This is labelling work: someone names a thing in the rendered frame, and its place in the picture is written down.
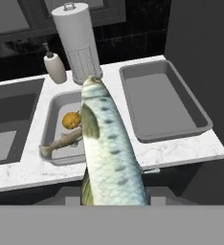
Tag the orange squash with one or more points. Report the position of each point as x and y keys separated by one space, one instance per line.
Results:
x=71 y=120

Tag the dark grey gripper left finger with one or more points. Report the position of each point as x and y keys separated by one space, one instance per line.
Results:
x=71 y=195

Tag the dark grey sink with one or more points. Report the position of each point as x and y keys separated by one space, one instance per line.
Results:
x=8 y=121

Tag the pale beige fish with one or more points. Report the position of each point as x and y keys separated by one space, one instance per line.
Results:
x=64 y=141

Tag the grey tupperware container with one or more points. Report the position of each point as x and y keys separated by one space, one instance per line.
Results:
x=55 y=127
x=163 y=105

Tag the grey framed window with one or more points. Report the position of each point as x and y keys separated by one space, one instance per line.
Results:
x=27 y=16

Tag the white soap dispenser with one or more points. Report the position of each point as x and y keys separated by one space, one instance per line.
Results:
x=55 y=67

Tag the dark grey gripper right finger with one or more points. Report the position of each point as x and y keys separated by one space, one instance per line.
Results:
x=161 y=195

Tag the silver scaly fish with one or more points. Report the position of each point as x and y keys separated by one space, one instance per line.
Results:
x=110 y=143

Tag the white paper towel roll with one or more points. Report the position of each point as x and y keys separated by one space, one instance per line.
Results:
x=77 y=41

